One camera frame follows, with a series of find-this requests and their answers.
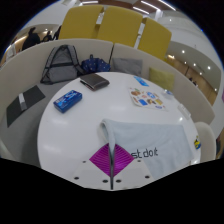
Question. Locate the ceiling lights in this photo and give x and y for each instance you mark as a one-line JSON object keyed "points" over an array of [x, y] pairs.
{"points": [[141, 9]]}

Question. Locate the white chair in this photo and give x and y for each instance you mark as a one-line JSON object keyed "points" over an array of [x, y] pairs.
{"points": [[205, 140]]}

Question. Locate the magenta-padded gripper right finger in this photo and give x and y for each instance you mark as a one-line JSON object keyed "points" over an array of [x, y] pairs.
{"points": [[123, 160]]}

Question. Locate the person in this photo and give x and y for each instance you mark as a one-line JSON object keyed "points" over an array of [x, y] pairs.
{"points": [[31, 39], [47, 36]]}

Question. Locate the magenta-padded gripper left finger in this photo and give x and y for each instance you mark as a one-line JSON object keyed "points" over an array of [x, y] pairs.
{"points": [[100, 160]]}

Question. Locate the grey cushion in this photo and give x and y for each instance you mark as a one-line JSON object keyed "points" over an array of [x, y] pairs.
{"points": [[127, 66]]}

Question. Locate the colourful sticker sheet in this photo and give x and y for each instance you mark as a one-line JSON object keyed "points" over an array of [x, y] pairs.
{"points": [[146, 98]]}

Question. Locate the light blue towel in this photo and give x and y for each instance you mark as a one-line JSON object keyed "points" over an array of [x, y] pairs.
{"points": [[163, 140]]}

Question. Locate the curved white sofa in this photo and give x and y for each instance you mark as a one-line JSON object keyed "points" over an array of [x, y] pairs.
{"points": [[20, 70]]}

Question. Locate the navy dotted umbrella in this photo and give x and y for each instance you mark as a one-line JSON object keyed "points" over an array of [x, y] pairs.
{"points": [[96, 65]]}

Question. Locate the blue box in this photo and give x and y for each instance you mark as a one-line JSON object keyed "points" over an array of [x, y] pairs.
{"points": [[67, 101]]}

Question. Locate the dark brown wallet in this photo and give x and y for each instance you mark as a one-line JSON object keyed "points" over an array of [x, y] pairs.
{"points": [[95, 81]]}

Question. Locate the yellow-green cushion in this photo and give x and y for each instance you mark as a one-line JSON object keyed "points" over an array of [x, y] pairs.
{"points": [[162, 78]]}

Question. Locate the grey backpack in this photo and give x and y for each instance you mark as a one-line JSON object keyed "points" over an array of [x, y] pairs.
{"points": [[61, 65]]}

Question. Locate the yellow panel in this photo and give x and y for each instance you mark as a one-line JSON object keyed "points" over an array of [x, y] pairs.
{"points": [[80, 21], [155, 38], [120, 26]]}

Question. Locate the yellow and blue toy figure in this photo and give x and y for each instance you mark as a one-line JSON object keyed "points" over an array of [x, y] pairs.
{"points": [[197, 143]]}

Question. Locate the small blue and white card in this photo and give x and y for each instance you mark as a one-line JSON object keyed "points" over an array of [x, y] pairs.
{"points": [[168, 93]]}

